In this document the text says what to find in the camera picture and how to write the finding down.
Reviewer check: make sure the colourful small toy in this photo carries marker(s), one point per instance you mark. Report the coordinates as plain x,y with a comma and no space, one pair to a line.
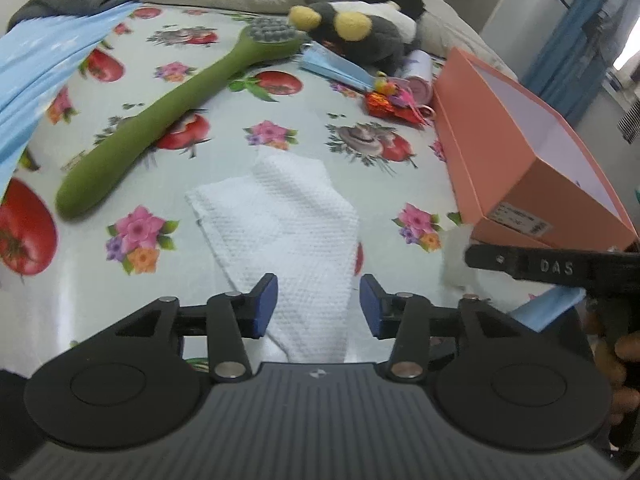
395,91

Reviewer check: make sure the white waffle cloth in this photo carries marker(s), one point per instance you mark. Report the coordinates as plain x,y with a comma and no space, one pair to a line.
280,230

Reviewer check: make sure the blue curtain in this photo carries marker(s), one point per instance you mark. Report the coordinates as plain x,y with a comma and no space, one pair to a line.
570,60

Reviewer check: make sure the orange cardboard box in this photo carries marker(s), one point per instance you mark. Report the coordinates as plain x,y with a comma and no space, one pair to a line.
500,160

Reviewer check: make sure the person's right hand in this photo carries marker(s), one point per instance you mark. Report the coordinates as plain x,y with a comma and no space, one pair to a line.
625,360

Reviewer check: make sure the grey plush toy yellow ears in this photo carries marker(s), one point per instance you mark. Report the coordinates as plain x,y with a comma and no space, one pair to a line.
380,35

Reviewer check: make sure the white wardrobe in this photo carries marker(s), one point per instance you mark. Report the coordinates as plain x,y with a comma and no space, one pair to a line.
500,0

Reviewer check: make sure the hanging grey clothes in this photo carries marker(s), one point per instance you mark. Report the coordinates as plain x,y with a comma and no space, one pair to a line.
610,0

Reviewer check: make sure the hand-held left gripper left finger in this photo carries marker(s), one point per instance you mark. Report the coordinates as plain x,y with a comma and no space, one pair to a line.
265,307

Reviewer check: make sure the light blue bedsheet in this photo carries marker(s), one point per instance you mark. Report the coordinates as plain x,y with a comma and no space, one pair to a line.
30,75

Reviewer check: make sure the small white fluffy cloth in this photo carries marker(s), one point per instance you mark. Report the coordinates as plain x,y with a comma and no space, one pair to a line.
455,260

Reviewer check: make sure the shiny red foil packet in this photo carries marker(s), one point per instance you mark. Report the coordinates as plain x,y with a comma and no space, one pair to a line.
385,109

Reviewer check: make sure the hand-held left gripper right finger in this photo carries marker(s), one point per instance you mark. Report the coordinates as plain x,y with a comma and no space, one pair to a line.
372,310

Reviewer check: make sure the blue face mask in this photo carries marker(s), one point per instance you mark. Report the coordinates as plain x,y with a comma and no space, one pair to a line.
330,65
545,310

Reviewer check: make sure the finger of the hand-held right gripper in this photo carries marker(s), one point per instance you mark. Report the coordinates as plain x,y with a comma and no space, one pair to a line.
492,260

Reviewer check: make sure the fruit print tablecloth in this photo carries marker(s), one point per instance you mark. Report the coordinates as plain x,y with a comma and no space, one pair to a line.
150,270

